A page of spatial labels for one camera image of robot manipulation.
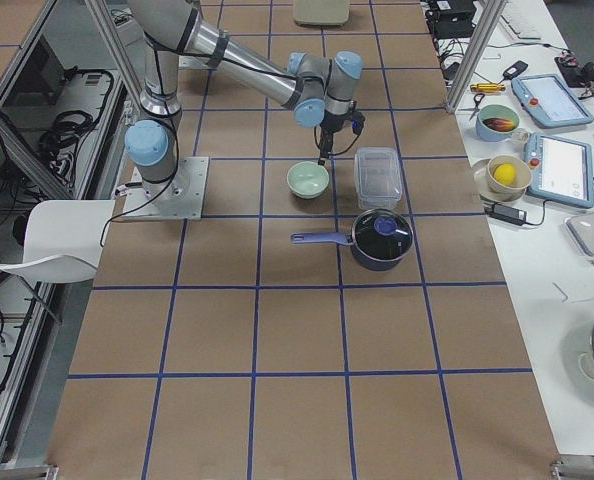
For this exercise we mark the black power adapter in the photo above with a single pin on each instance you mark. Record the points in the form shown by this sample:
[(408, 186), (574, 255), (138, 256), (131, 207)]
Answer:
[(506, 214)]

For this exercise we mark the aluminium frame post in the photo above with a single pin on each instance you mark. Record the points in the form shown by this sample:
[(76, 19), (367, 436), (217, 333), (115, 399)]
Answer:
[(106, 27), (485, 27)]

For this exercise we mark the green bowl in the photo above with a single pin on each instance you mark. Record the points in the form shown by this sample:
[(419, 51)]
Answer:
[(307, 180)]

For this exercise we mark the white chair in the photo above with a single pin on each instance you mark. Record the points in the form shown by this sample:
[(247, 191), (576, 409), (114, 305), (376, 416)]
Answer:
[(62, 241)]

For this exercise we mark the clear plastic food container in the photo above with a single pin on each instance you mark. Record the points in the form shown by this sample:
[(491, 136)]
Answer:
[(377, 177)]

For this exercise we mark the aluminium frame post left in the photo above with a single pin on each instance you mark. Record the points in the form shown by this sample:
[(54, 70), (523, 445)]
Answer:
[(106, 27)]

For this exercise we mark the yellow handled screwdriver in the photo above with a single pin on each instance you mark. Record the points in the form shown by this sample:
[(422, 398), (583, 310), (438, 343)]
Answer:
[(487, 88)]

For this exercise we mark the blue bowl with fruit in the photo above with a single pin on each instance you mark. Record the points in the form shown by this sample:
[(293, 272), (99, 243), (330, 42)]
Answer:
[(495, 123)]

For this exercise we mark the scissors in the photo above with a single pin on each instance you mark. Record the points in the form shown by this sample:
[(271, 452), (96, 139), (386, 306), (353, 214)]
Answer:
[(477, 100)]

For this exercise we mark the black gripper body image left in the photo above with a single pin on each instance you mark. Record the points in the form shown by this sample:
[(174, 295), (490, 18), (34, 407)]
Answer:
[(330, 123)]

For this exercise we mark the blue teach pendant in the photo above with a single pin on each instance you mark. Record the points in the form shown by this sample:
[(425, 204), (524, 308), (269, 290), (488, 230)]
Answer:
[(549, 101), (562, 170)]

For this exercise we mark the cream bowl with lemon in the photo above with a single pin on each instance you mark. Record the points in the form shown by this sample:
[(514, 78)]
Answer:
[(503, 178)]

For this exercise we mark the silver robot arm image left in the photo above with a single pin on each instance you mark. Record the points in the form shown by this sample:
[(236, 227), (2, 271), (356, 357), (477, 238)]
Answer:
[(318, 90)]

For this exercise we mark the blue teach pendant far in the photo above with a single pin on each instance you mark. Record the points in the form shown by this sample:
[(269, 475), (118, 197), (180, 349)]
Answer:
[(549, 101)]

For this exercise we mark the aluminium frame post right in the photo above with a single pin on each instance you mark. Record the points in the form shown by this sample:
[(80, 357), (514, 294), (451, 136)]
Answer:
[(485, 27)]

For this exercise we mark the blue teach pendant near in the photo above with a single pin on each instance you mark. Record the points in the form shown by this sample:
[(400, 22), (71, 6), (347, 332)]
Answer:
[(562, 170)]

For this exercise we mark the dark blue saucepan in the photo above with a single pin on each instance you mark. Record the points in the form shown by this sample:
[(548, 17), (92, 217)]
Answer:
[(379, 238)]

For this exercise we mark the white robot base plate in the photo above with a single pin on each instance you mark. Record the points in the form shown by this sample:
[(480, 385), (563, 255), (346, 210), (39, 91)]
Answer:
[(183, 199)]

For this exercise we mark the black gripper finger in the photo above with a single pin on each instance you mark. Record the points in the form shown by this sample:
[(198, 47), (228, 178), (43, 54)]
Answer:
[(325, 146)]

